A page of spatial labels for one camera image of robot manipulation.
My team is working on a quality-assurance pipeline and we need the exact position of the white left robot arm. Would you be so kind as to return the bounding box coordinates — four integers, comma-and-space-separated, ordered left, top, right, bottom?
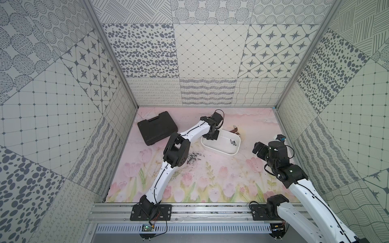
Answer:
139, 109, 224, 214

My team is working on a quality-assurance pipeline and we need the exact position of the white slotted cable duct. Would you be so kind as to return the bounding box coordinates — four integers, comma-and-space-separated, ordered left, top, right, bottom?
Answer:
95, 223, 271, 234

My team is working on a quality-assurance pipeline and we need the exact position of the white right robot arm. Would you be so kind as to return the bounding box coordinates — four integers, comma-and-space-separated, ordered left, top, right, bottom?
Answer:
252, 134, 368, 243

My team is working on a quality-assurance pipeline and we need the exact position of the white plastic storage box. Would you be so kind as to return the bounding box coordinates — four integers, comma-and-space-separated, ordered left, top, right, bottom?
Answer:
201, 130, 241, 156

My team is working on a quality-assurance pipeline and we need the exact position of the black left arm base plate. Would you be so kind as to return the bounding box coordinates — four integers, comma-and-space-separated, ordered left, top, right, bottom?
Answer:
130, 204, 172, 221

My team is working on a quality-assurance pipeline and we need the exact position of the black plastic tool case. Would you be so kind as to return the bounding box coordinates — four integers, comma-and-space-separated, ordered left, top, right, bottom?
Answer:
137, 111, 178, 146

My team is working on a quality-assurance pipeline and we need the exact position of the aluminium mounting rail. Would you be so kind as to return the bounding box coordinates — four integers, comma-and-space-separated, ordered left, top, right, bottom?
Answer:
86, 203, 282, 224

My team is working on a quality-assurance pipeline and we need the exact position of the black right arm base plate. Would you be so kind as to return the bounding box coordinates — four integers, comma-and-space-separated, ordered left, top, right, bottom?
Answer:
249, 201, 283, 221

